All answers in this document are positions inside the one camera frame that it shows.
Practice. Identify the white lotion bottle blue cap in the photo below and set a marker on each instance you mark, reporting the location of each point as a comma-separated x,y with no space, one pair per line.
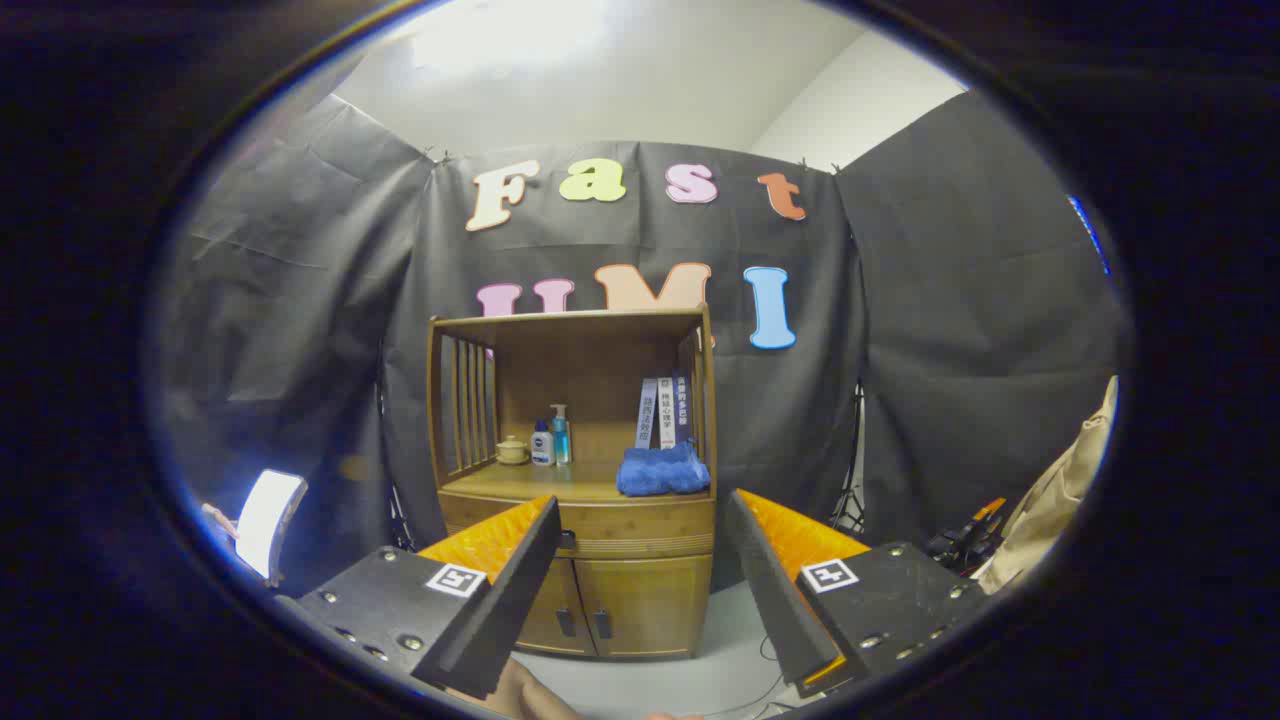
542,450

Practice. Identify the black and orange device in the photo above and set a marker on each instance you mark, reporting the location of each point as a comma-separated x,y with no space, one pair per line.
965,540

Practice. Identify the beige cloth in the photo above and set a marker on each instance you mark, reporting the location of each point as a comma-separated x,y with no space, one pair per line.
1060,490

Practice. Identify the white glowing light panel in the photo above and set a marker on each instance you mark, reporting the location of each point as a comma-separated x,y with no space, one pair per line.
265,520

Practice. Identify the beige lidded teacup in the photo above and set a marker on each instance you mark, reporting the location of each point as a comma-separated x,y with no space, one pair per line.
512,452

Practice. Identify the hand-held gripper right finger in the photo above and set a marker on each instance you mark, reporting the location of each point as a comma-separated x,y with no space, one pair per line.
775,600

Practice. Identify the person's bare limb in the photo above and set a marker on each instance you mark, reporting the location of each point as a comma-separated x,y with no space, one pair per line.
525,695

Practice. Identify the grey book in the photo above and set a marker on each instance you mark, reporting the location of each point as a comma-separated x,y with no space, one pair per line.
646,415

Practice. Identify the wooden cabinet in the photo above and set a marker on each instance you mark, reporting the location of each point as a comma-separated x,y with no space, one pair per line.
590,370

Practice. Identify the black light stand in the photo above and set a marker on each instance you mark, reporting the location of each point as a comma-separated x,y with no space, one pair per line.
851,480

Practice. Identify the blue pump bottle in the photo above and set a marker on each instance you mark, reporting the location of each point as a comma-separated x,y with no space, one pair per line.
561,440

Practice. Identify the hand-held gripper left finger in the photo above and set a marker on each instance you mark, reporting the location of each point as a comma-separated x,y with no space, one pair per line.
510,610

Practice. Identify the wooden drawer with black knob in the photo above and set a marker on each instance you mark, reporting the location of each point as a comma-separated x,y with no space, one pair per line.
640,525

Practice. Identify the white book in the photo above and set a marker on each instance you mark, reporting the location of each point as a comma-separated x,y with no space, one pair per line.
666,415

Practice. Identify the blue folded towel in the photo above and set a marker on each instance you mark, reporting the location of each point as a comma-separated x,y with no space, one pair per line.
660,472

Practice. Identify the wooden countertop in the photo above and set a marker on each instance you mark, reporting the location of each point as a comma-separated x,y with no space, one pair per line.
580,482

